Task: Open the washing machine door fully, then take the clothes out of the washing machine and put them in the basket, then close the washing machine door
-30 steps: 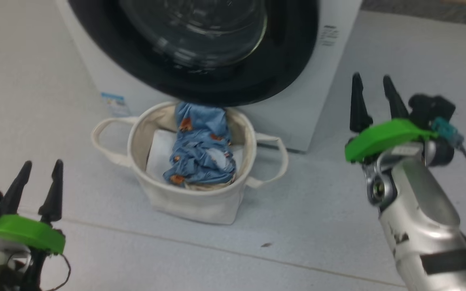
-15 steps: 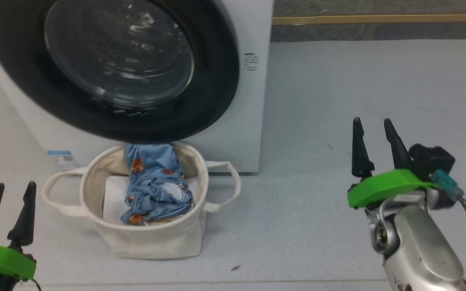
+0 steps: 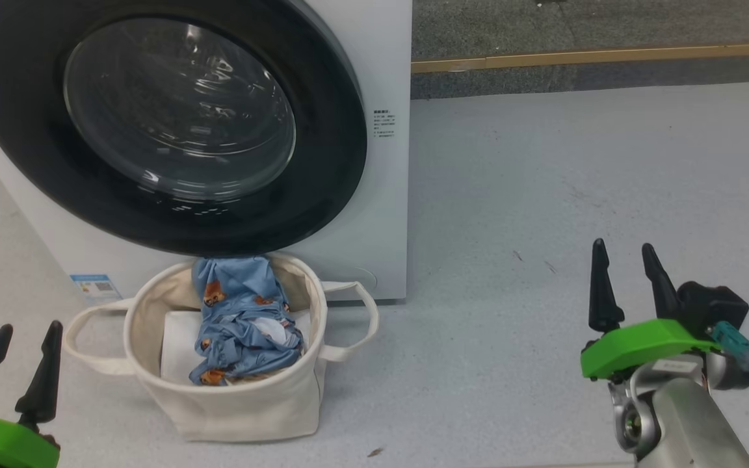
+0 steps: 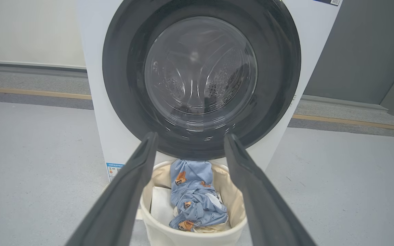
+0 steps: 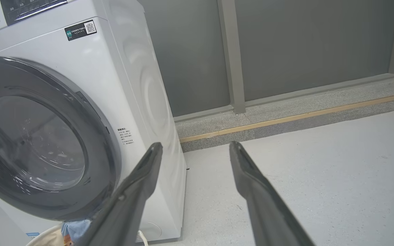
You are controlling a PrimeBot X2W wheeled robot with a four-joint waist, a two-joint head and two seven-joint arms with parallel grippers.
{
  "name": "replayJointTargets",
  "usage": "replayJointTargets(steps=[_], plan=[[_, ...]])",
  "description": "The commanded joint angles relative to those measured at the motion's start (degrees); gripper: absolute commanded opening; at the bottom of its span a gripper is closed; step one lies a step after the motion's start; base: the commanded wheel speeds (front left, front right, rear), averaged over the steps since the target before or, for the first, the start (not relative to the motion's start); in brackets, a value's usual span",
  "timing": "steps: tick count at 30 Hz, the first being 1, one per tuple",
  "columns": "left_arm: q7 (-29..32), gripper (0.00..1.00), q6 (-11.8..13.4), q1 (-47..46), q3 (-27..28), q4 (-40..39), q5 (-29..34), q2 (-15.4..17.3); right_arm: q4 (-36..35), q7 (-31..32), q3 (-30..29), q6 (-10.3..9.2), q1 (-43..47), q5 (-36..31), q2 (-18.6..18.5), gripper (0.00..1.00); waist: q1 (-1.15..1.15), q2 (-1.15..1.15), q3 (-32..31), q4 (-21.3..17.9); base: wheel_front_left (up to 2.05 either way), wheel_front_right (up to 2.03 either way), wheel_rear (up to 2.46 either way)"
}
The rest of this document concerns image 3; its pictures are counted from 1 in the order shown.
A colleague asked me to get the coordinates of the right cable with teal plug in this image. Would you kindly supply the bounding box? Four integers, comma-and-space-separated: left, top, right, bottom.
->
706, 321, 749, 421

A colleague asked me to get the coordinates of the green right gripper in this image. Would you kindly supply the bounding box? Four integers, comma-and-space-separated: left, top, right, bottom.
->
581, 238, 722, 382

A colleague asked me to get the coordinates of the blue bear print garment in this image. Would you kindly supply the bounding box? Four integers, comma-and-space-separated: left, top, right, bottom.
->
189, 255, 306, 386

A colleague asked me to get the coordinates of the cream canvas laundry basket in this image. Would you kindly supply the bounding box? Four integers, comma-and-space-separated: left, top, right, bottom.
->
62, 252, 380, 443

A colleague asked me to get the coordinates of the blue energy label sticker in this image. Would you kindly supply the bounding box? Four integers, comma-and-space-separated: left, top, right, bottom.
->
69, 273, 124, 306

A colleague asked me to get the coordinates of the white washing machine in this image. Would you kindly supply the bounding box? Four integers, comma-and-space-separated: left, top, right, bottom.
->
0, 0, 413, 307

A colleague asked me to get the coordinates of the black round washing machine door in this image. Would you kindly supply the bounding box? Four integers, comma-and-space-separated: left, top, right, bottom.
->
0, 0, 369, 258

